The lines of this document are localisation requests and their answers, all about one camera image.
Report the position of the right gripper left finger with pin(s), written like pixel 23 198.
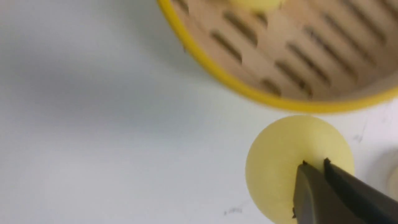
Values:
pixel 315 202

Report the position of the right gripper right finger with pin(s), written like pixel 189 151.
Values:
pixel 364 201

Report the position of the yellow bun bottom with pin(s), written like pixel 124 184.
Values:
pixel 276 153

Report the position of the yellow bun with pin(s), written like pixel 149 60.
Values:
pixel 276 153
pixel 258 5

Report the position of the bamboo steamer tray yellow rim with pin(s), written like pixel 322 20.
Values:
pixel 310 56

